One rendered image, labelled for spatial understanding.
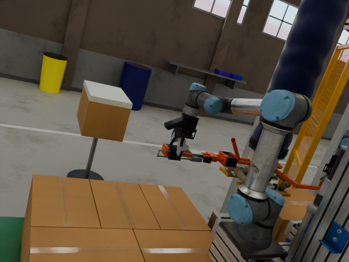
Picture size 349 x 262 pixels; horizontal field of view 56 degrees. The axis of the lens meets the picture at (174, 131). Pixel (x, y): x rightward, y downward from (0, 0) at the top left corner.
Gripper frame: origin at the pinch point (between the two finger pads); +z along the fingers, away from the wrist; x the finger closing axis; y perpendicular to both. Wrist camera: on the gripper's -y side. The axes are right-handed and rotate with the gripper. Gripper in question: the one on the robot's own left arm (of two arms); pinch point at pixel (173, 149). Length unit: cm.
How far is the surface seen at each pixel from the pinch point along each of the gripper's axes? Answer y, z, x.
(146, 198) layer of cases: 26, 67, 61
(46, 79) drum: -16, 104, 511
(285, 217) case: 77, 25, -18
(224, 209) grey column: 142, 102, 103
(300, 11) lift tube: 49, -84, 6
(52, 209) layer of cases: -43, 68, 44
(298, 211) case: 94, 25, -12
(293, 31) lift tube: 48, -73, 4
